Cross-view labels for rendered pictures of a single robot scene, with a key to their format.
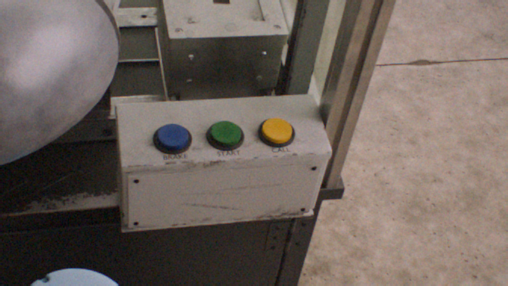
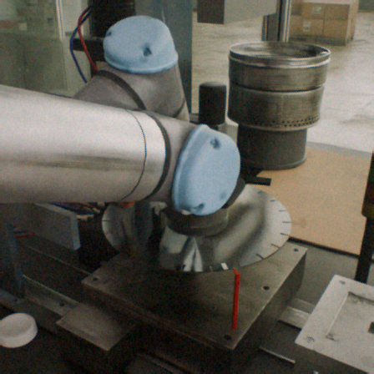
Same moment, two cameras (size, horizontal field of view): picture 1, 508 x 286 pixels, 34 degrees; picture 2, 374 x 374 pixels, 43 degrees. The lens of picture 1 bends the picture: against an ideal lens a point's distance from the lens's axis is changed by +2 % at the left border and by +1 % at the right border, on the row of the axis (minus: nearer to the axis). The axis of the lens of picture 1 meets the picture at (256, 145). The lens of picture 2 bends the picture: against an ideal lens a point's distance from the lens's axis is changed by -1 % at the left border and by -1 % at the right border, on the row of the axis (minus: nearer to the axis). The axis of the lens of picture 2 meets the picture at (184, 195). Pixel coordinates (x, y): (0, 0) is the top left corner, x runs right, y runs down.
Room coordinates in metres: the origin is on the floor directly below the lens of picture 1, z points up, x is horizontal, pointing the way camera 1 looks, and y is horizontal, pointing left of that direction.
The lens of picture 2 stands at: (0.45, -0.12, 1.36)
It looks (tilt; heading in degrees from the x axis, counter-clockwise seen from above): 27 degrees down; 51
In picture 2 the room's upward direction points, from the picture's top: straight up
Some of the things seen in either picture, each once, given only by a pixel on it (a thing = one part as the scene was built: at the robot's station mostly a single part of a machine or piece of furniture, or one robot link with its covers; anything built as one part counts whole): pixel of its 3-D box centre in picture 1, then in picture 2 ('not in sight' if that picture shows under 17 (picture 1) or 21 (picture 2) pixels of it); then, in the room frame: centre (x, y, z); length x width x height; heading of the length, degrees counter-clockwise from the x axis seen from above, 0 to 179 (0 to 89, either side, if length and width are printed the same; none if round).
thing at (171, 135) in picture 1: (172, 139); not in sight; (0.68, 0.11, 0.90); 0.04 x 0.04 x 0.02
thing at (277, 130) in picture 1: (276, 133); not in sight; (0.73, -0.02, 0.90); 0.04 x 0.04 x 0.02
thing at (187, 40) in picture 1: (217, 33); (369, 367); (0.98, 0.09, 0.82); 0.18 x 0.18 x 0.15; 18
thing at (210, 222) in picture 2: not in sight; (196, 209); (0.93, 0.43, 0.96); 0.11 x 0.11 x 0.03
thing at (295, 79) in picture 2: not in sight; (274, 107); (1.61, 0.84, 0.93); 0.31 x 0.31 x 0.36
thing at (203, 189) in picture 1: (218, 163); not in sight; (0.72, 0.05, 0.82); 0.28 x 0.11 x 0.15; 108
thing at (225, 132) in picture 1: (225, 136); not in sight; (0.71, 0.04, 0.90); 0.04 x 0.04 x 0.02
